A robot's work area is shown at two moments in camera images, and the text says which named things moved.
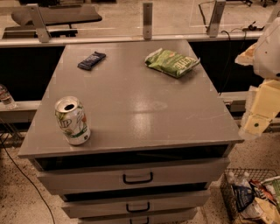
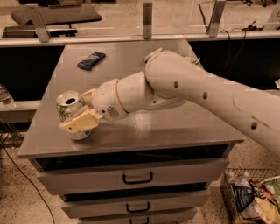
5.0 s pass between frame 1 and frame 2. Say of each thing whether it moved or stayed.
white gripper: moved
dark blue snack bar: stayed
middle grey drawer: stayed
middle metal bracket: stayed
